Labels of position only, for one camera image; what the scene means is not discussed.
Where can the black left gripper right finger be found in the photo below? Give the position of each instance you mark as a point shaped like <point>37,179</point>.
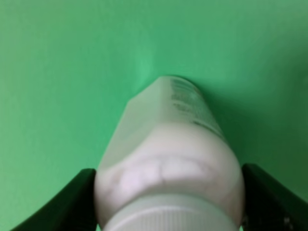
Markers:
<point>270,206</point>

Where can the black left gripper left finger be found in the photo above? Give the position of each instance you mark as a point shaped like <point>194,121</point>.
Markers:
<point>71,209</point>

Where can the white plastic bottle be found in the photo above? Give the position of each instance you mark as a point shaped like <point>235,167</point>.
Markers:
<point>168,166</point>

